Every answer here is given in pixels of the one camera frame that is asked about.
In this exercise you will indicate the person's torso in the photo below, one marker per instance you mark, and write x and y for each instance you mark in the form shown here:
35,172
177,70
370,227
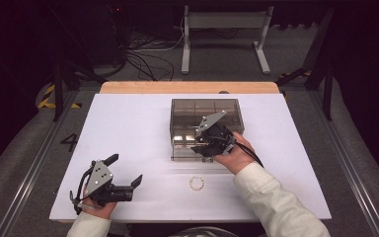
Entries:
144,231

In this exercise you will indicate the white metal stand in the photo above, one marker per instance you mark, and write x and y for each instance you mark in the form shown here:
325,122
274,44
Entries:
225,20

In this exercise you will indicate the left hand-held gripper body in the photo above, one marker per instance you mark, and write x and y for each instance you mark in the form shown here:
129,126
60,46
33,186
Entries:
98,177

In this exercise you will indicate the yellow black floor tape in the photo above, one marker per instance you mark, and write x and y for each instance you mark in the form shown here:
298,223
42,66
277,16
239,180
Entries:
47,97

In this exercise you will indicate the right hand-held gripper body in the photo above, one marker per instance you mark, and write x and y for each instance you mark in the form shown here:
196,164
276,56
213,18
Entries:
210,123

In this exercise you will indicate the dark clear drawer box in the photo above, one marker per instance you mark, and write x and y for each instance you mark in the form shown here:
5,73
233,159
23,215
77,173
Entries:
187,112

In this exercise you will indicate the black equipment case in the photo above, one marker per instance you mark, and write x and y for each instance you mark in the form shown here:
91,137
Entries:
108,33

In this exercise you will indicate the dark clear drawer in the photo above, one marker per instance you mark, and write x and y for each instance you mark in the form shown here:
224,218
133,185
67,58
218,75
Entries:
181,149

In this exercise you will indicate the person's left hand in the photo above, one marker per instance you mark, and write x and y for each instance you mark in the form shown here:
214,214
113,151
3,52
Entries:
100,211

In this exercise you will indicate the black metal stand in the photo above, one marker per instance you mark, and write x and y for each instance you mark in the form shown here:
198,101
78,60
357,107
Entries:
327,98
58,92

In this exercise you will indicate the wooden table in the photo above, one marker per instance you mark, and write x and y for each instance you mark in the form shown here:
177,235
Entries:
177,87

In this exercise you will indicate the person's right hand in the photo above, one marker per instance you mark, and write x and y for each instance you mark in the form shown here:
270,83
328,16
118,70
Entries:
238,158

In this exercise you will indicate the aluminium floor rail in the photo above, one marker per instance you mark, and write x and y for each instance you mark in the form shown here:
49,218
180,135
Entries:
29,171
348,171

